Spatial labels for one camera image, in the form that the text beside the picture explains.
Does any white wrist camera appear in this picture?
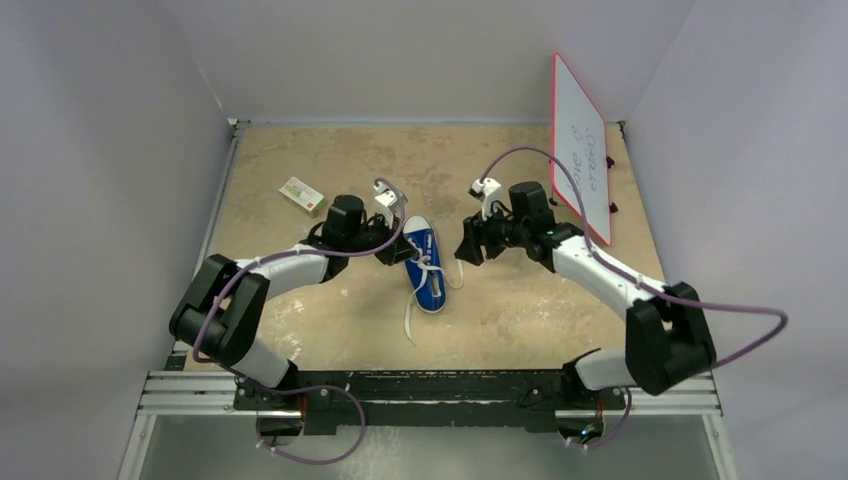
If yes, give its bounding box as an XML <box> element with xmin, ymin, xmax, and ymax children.
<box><xmin>469</xmin><ymin>177</ymin><xmax>504</xmax><ymax>221</ymax></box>
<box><xmin>373</xmin><ymin>179</ymin><xmax>407</xmax><ymax>227</ymax></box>

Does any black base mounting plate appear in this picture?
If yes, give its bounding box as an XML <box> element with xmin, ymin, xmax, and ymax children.
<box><xmin>235</xmin><ymin>362</ymin><xmax>626</xmax><ymax>435</ymax></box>

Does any small white red box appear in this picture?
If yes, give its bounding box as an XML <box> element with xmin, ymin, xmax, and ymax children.
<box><xmin>278</xmin><ymin>177</ymin><xmax>326</xmax><ymax>218</ymax></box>

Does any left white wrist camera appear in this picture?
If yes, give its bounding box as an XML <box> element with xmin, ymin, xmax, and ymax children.
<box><xmin>373</xmin><ymin>179</ymin><xmax>407</xmax><ymax>227</ymax></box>

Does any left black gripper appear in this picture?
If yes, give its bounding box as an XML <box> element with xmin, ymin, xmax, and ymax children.
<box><xmin>345</xmin><ymin>212</ymin><xmax>418</xmax><ymax>266</ymax></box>

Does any white shoelace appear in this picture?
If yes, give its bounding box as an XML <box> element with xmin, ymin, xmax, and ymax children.
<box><xmin>402</xmin><ymin>241</ymin><xmax>465</xmax><ymax>347</ymax></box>

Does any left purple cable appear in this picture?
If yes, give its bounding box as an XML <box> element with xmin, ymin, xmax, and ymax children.
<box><xmin>192</xmin><ymin>177</ymin><xmax>407</xmax><ymax>466</ymax></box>

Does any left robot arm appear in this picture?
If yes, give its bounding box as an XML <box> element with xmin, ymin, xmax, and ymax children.
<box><xmin>169</xmin><ymin>191</ymin><xmax>414</xmax><ymax>409</ymax></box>

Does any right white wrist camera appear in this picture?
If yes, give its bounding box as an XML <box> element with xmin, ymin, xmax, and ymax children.
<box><xmin>469</xmin><ymin>177</ymin><xmax>504</xmax><ymax>221</ymax></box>

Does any blue canvas sneaker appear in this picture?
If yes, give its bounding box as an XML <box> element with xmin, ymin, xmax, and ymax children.
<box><xmin>403</xmin><ymin>215</ymin><xmax>446</xmax><ymax>313</ymax></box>

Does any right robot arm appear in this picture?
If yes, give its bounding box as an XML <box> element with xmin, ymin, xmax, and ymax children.
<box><xmin>455</xmin><ymin>178</ymin><xmax>716</xmax><ymax>407</ymax></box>

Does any white board red frame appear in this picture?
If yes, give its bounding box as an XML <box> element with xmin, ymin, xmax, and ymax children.
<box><xmin>551</xmin><ymin>53</ymin><xmax>612</xmax><ymax>246</ymax></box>

